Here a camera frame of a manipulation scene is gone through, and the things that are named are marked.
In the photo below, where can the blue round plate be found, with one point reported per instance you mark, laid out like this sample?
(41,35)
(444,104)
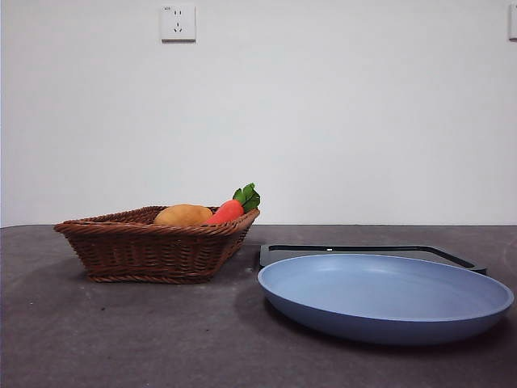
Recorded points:
(383,291)

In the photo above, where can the orange toy carrot green leaves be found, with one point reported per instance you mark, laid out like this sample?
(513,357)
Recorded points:
(228,212)

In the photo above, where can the brown wicker basket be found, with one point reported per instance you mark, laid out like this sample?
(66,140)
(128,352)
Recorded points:
(141,250)

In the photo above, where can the black rectangular tray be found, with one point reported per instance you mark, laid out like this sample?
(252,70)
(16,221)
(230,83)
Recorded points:
(278,254)

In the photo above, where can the yellow-brown potato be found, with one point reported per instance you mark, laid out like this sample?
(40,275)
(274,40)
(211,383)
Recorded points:
(182,215)

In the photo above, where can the white wall plate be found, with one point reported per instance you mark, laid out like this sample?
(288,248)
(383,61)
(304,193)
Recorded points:
(513,22)

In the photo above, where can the white wall socket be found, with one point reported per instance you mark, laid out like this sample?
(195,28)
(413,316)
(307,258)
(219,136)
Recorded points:
(178,22)

